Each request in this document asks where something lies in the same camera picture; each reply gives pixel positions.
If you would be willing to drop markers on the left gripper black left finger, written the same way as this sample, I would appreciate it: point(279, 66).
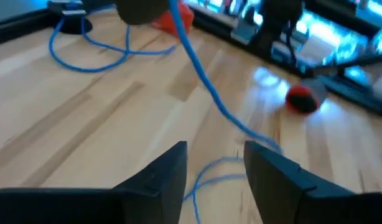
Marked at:
point(85, 207)

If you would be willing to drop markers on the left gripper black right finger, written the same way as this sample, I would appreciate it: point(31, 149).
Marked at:
point(303, 202)

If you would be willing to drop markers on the red grey cylindrical object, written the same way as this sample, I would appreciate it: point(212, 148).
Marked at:
point(303, 102)

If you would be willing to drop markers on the black table edge rail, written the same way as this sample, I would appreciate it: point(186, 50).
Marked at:
point(16, 29)

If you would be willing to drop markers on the red tape dispenser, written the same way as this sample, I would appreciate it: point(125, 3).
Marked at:
point(166, 25)

